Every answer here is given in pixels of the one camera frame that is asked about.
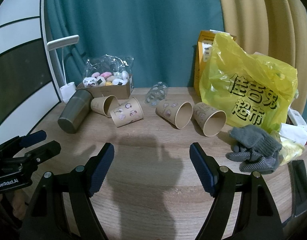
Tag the yellow plastic shopping bag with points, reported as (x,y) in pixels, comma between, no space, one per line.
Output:
(251,89)

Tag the sticker paper cup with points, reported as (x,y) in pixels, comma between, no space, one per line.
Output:
(127,113)

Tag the white papers pile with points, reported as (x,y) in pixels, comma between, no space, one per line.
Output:
(293,137)

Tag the clear plastic cup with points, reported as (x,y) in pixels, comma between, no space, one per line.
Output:
(157,93)

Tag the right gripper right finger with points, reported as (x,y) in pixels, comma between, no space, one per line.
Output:
(257,218)

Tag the grey knit gloves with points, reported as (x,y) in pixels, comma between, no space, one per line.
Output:
(254,149)

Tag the dark metal tumbler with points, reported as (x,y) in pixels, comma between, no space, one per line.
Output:
(75,111)

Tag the paper cup centre right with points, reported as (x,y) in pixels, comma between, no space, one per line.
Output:
(175,112)

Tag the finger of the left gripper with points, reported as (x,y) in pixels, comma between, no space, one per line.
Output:
(32,139)
(42,153)

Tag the left hand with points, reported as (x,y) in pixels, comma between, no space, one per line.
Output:
(17,201)

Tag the orange cardboard box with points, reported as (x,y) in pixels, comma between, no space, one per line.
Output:
(203,52)

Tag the yellow curtain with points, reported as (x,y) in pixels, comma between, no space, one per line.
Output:
(277,28)

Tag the teal curtain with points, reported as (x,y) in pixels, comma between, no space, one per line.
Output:
(160,35)

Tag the paper cup rightmost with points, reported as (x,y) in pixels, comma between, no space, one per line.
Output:
(209,119)

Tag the plain paper cup far left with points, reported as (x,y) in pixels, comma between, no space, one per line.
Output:
(103,105)

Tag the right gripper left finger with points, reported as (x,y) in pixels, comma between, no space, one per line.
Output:
(46,215)

